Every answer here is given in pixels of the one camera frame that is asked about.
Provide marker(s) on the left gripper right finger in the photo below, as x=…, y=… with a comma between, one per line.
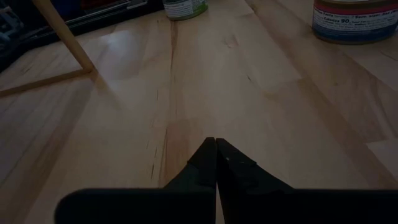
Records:
x=264, y=205

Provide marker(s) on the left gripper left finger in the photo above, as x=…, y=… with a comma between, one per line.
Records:
x=174, y=205

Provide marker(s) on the wooden slatted shelf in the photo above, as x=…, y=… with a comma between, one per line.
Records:
x=62, y=34

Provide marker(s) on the tuna can green white label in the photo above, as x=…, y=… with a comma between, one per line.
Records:
x=185, y=9

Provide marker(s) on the salmon can red blue label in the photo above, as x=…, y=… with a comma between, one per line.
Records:
x=354, y=25

